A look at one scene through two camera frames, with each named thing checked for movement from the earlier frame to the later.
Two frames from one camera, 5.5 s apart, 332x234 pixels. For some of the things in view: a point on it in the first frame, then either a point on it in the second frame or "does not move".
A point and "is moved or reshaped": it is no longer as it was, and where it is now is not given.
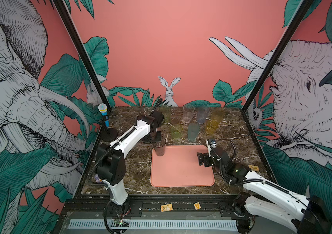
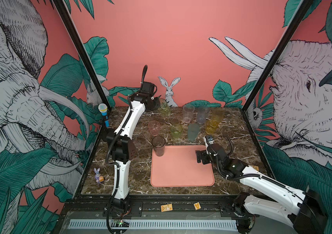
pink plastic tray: [179, 166] does not move
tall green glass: [166, 110] is moved or reshaped
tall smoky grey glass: [160, 147] does not move
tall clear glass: [188, 113] does not move
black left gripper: [158, 139] -> [157, 104]
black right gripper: [206, 156] does not move
